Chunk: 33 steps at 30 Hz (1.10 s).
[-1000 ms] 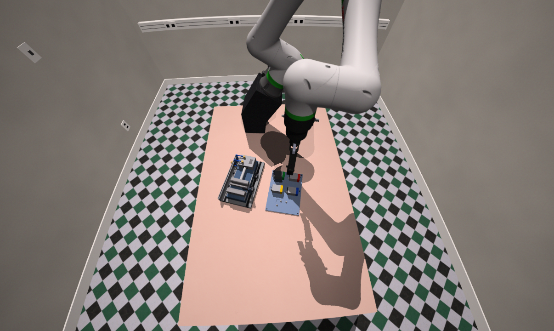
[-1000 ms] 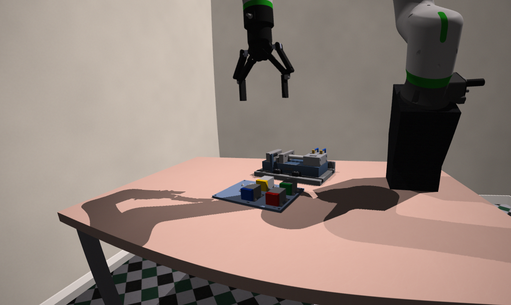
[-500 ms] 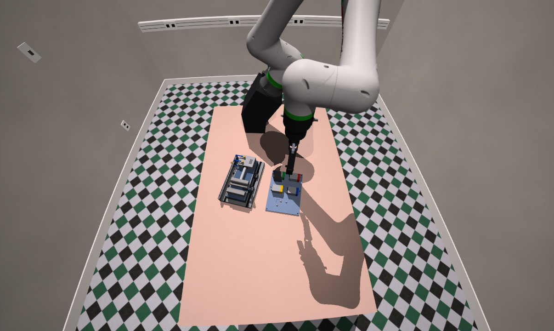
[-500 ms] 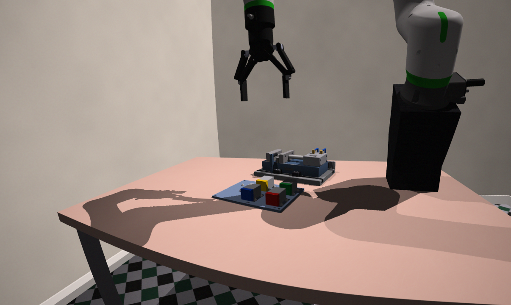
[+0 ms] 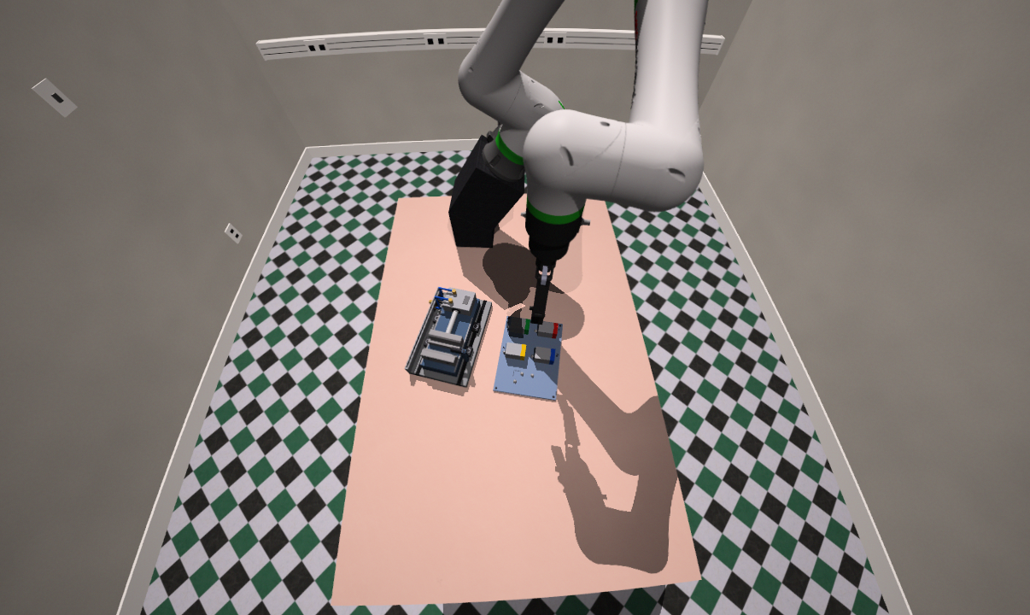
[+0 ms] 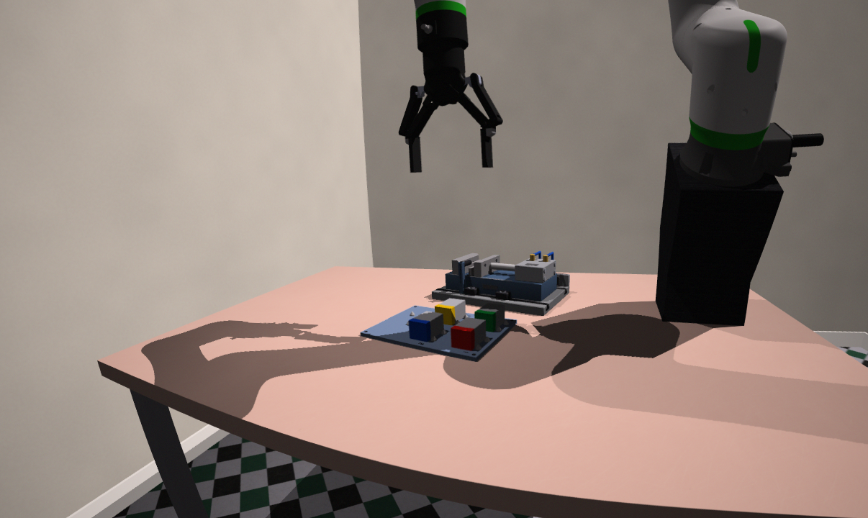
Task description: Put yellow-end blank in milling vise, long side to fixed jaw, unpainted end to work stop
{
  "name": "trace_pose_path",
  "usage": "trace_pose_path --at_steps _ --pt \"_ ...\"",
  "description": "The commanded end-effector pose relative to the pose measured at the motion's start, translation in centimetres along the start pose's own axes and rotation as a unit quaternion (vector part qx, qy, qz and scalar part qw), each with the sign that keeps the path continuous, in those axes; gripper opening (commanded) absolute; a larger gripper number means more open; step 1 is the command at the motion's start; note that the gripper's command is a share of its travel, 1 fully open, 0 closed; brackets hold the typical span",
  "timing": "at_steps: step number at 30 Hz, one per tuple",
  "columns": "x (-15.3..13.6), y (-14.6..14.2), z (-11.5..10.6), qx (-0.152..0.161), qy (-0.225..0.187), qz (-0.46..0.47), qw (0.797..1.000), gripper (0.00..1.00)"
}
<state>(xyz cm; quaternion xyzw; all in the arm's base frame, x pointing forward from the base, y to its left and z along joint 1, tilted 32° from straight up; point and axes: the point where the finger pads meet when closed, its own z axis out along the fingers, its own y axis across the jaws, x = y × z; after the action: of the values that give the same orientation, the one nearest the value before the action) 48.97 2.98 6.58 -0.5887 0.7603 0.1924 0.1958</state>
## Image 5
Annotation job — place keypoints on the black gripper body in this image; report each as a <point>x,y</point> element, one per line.
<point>547,254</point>

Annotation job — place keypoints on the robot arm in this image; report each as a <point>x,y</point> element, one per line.
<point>653,163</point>

